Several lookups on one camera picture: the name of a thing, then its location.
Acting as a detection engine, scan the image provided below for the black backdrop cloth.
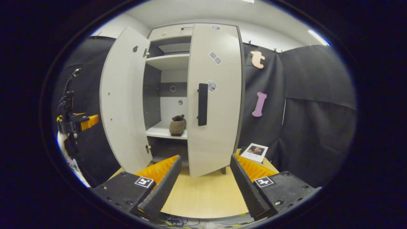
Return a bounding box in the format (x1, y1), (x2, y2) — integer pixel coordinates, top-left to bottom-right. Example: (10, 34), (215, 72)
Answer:
(237, 43), (357, 189)
(51, 36), (123, 188)

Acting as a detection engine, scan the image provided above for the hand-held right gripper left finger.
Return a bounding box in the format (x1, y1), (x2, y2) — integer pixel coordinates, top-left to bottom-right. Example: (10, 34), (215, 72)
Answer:
(90, 155), (183, 220)

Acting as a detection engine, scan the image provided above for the light wooden platform board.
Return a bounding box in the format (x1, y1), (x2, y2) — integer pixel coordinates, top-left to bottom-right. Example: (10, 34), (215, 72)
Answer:
(110, 149), (280, 219)

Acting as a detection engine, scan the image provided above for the white book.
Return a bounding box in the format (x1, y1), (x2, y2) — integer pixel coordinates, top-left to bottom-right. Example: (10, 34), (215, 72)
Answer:
(240, 143), (269, 165)

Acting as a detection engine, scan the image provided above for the grey white shoe cabinet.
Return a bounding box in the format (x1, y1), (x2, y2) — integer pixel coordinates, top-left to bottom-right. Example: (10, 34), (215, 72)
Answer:
(100, 23), (246, 178)

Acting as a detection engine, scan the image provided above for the tangle of black cables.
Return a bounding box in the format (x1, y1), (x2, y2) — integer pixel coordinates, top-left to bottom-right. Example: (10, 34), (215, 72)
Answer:
(159, 214), (197, 227)

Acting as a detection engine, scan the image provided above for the beige cabinet drawer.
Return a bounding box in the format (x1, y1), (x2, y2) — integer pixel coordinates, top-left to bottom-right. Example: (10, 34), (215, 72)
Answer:
(148, 23), (195, 42)

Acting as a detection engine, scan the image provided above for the white cabinet door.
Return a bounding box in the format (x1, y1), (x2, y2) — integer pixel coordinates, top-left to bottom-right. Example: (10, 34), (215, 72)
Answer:
(187, 23), (244, 178)
(100, 26), (154, 174)

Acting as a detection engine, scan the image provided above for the white board with pens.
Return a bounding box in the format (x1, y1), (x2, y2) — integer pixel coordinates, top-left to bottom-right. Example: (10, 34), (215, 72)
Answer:
(57, 130), (91, 188)

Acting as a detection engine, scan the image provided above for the brown fuzzy shoe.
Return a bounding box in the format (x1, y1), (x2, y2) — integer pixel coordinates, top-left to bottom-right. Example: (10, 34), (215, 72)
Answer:
(169, 114), (187, 137)

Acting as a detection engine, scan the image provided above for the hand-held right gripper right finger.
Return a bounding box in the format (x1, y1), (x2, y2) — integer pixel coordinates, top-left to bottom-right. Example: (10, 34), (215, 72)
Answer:
(230, 154), (321, 220)

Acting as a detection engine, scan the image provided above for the black door handle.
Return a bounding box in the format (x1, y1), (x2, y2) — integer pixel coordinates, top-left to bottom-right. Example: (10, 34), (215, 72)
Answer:
(197, 83), (208, 127)

